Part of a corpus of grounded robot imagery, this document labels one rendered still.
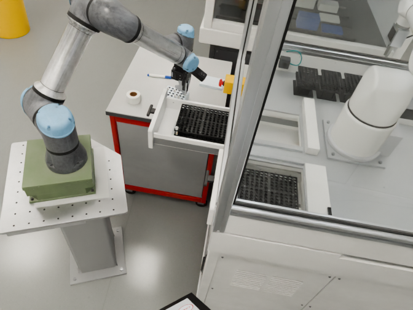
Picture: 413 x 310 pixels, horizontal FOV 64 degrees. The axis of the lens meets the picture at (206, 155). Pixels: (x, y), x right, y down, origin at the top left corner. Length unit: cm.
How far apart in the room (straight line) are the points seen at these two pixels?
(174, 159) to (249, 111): 122
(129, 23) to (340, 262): 104
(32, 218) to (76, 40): 66
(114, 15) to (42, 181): 64
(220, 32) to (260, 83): 150
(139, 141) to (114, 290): 82
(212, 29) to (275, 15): 156
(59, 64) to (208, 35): 110
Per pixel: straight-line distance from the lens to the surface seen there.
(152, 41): 126
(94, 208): 137
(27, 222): 140
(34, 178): 138
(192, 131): 142
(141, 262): 207
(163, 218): 220
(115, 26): 116
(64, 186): 136
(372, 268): 128
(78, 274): 208
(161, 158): 190
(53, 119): 124
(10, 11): 383
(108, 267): 206
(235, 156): 80
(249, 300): 165
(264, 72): 64
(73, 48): 128
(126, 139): 186
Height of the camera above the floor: 190
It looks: 48 degrees down
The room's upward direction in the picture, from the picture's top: 9 degrees clockwise
